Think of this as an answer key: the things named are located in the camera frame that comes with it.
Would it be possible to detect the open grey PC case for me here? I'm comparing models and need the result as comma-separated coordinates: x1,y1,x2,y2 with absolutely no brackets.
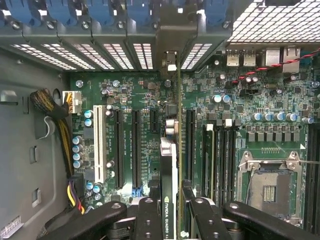
0,0,320,240

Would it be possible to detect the blue slot retention clip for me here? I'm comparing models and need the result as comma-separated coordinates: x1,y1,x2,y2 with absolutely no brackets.
204,0,230,26
3,0,35,27
46,0,75,27
87,0,115,26
126,0,152,26

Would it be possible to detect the black yellow power cable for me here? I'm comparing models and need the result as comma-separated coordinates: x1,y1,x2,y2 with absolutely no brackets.
29,88,87,218

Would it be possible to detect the green Dell motherboard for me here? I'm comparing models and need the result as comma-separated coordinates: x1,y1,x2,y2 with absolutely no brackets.
69,48,320,230

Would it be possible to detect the white power connector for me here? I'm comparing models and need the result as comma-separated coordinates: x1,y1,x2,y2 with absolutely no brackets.
61,90,83,115

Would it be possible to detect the short black expansion slot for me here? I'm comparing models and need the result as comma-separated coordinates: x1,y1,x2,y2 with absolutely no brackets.
149,109,159,134

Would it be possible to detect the CPU socket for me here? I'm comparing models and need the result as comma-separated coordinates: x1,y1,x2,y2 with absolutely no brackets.
236,151,306,227

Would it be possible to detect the long black expansion slot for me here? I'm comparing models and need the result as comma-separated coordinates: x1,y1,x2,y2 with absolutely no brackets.
131,109,142,190
112,109,125,190
185,108,197,183

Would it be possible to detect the perforated metal slot cover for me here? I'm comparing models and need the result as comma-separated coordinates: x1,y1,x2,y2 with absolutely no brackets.
180,43,214,71
132,42,154,71
102,43,135,71
9,43,77,71
72,43,117,71
41,43,97,71

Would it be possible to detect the red black twisted wire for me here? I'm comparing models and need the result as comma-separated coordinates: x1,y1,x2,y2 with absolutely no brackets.
231,48,320,85

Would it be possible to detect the white expansion slot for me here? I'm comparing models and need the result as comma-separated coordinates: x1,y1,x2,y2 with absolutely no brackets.
92,104,105,184

